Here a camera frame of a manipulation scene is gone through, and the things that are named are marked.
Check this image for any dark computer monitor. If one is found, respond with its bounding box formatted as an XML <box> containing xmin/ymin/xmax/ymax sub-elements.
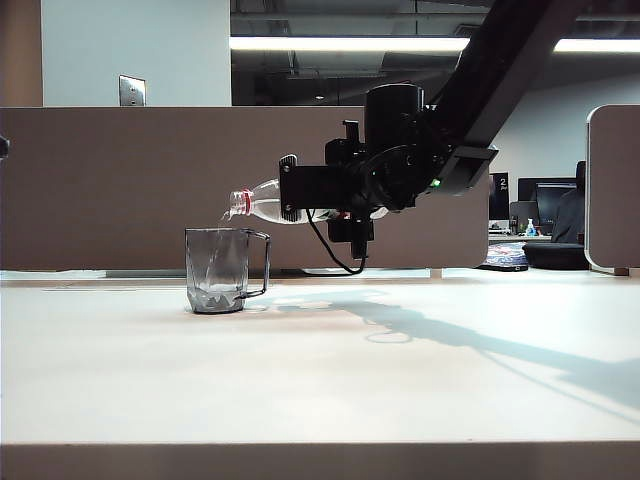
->
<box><xmin>516</xmin><ymin>177</ymin><xmax>581</xmax><ymax>237</ymax></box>

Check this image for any blue patterned bag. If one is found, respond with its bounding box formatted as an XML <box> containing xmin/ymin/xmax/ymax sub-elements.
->
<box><xmin>487</xmin><ymin>242</ymin><xmax>529</xmax><ymax>273</ymax></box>

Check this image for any brown partition panel white edge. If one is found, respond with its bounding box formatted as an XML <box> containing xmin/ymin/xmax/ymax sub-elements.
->
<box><xmin>584</xmin><ymin>103</ymin><xmax>640</xmax><ymax>278</ymax></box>

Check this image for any metal wall switch plate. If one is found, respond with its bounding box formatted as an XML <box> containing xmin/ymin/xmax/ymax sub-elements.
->
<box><xmin>118</xmin><ymin>74</ymin><xmax>147</xmax><ymax>107</ymax></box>

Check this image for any grey desk cable slot cover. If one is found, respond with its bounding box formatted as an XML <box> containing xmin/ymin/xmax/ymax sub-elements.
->
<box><xmin>104</xmin><ymin>269</ymin><xmax>187</xmax><ymax>280</ymax></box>

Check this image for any long ceiling light strip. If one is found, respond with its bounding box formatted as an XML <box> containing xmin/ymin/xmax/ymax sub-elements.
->
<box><xmin>228</xmin><ymin>36</ymin><xmax>640</xmax><ymax>53</ymax></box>

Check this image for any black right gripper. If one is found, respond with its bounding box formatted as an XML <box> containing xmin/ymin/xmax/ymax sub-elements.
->
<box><xmin>324</xmin><ymin>119</ymin><xmax>392</xmax><ymax>260</ymax></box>

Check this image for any seated person in dark clothes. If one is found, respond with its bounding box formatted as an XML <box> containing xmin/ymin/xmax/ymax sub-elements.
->
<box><xmin>549</xmin><ymin>160</ymin><xmax>588</xmax><ymax>246</ymax></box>

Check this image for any wide brown desk partition panel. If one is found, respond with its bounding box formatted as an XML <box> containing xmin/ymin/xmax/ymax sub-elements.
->
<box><xmin>0</xmin><ymin>105</ymin><xmax>490</xmax><ymax>274</ymax></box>

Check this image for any clear grey plastic mug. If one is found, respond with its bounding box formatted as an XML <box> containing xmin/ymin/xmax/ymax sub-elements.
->
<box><xmin>183</xmin><ymin>227</ymin><xmax>273</xmax><ymax>315</ymax></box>

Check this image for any black round cushion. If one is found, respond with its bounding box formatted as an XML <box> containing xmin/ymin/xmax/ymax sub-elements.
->
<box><xmin>521</xmin><ymin>241</ymin><xmax>588</xmax><ymax>272</ymax></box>

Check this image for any clear water bottle red label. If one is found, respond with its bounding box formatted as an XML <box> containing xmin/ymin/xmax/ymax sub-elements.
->
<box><xmin>228</xmin><ymin>177</ymin><xmax>391</xmax><ymax>226</ymax></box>

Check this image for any dark sign with white numeral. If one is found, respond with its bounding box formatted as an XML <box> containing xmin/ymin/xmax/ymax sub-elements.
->
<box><xmin>488</xmin><ymin>172</ymin><xmax>511</xmax><ymax>222</ymax></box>

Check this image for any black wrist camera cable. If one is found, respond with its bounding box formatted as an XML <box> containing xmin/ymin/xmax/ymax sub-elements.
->
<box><xmin>305</xmin><ymin>208</ymin><xmax>368</xmax><ymax>277</ymax></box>

